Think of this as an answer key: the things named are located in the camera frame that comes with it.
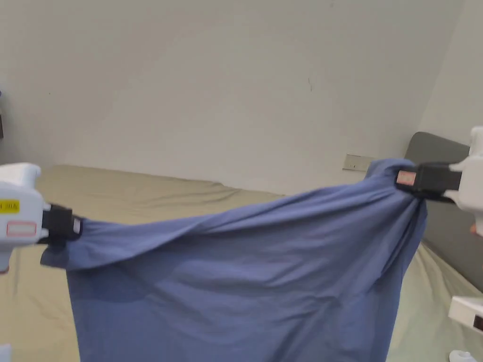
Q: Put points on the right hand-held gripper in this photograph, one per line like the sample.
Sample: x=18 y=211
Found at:
x=469 y=181

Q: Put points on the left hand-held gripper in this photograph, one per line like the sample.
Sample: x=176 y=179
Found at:
x=19 y=203

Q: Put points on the blue shirt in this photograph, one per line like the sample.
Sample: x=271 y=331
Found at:
x=245 y=271

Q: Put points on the grey padded headboard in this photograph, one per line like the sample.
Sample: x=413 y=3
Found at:
x=437 y=226

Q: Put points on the white box device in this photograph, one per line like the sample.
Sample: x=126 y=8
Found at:
x=466 y=311

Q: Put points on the white wall socket plate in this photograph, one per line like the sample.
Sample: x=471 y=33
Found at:
x=356 y=163

